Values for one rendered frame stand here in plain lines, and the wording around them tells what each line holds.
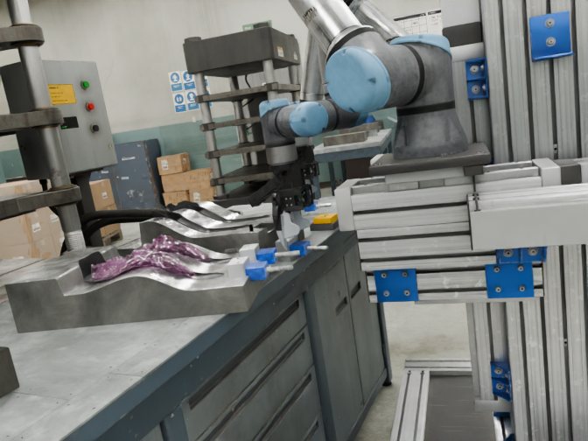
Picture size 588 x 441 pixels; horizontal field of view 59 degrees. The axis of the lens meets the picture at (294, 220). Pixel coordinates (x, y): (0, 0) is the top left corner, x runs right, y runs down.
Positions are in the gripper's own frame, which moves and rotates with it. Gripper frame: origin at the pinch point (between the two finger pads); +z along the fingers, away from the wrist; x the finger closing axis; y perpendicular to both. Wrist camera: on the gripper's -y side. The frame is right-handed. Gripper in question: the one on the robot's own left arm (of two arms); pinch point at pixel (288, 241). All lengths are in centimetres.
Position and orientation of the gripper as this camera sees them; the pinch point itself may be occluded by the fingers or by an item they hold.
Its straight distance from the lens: 133.8
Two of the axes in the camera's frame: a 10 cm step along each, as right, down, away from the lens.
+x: 4.0, -2.4, 8.9
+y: 9.0, -0.6, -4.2
